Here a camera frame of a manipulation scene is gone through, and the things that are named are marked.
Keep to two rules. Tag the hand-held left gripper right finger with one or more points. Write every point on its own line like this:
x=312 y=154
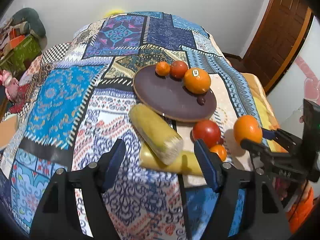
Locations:
x=205 y=166

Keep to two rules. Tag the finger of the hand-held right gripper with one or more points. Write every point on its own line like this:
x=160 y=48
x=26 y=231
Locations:
x=268 y=134
x=260 y=151

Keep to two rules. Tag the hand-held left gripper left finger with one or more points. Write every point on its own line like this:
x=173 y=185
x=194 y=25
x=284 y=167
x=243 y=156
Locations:
x=114 y=163

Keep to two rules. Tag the plain orange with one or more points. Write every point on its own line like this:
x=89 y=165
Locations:
x=247 y=128

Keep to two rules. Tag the round brown plate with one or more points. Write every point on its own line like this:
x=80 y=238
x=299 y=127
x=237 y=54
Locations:
x=165 y=97

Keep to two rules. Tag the person's right forearm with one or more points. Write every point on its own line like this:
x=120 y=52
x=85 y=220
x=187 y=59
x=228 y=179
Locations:
x=301 y=206

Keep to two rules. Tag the small tangerine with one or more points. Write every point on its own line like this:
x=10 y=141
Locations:
x=162 y=68
x=219 y=152

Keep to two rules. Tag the small dark red fruit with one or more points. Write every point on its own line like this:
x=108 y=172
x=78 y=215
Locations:
x=220 y=141
x=200 y=100

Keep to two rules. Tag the yellow banana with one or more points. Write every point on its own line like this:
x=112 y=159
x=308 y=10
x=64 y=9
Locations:
x=175 y=166

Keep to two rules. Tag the large red tomato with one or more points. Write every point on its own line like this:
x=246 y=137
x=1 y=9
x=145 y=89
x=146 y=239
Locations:
x=206 y=132

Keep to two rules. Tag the yellow blanket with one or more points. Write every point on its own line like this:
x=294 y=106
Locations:
x=262 y=97

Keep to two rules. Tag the wrapped yellow corn cob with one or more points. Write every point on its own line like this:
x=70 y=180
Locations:
x=155 y=132

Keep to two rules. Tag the patchwork printed blanket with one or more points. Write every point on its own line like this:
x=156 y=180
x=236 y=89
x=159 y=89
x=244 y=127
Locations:
x=100 y=92

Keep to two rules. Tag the large orange with sticker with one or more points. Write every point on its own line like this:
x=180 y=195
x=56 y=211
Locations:
x=197 y=81

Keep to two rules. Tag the brown wooden door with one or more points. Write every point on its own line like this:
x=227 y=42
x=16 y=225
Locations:
x=277 y=35

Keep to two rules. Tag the small red tomato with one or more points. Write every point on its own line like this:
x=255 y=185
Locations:
x=179 y=69

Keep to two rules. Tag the pink stuffed toy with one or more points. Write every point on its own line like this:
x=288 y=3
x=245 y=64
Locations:
x=10 y=86

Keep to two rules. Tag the green printed box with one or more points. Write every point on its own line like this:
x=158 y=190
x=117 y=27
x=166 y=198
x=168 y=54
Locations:
x=21 y=53

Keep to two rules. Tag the yellow object behind bed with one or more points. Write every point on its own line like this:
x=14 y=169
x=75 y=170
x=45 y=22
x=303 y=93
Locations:
x=113 y=12

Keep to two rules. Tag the orange cardboard box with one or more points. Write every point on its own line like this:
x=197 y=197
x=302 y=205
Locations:
x=16 y=38

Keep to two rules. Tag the grey green cushion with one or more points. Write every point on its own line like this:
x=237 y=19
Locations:
x=31 y=22

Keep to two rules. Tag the pink heart wall sticker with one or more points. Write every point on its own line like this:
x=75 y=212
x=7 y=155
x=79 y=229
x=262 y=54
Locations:
x=311 y=80

